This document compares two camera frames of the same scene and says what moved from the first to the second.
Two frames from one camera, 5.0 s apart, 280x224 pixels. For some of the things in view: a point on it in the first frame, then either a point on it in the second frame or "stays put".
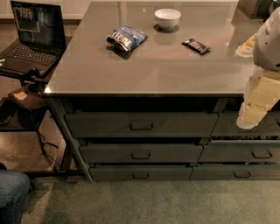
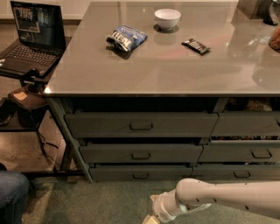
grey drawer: x=141 y=174 stays put
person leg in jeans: x=14 y=192 stays put
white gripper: x=268 y=48 → x=160 y=206
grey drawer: x=142 y=153 stays put
